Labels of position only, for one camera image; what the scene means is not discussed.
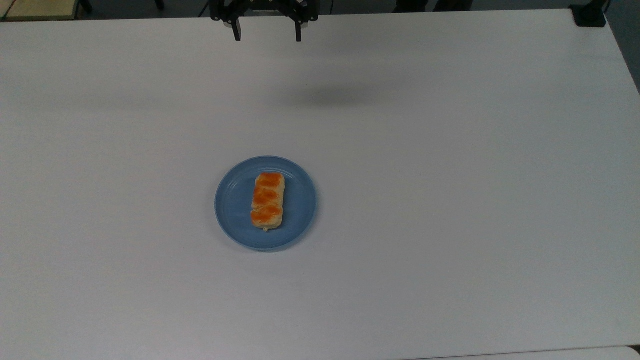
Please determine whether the light wooden table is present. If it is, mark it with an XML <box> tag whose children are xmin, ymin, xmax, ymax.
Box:
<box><xmin>0</xmin><ymin>0</ymin><xmax>84</xmax><ymax>22</ymax></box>

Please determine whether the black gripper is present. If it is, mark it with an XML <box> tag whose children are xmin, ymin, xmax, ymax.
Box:
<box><xmin>209</xmin><ymin>0</ymin><xmax>321</xmax><ymax>43</ymax></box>

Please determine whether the black table clamp mount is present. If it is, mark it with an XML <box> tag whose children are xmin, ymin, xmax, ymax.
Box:
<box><xmin>570</xmin><ymin>2</ymin><xmax>609</xmax><ymax>28</ymax></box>

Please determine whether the blue plastic plate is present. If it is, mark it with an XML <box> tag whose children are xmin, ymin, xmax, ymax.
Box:
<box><xmin>214</xmin><ymin>156</ymin><xmax>318</xmax><ymax>252</ymax></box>

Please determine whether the orange glazed bread loaf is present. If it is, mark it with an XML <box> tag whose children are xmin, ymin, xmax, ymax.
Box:
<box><xmin>250</xmin><ymin>172</ymin><xmax>287</xmax><ymax>232</ymax></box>

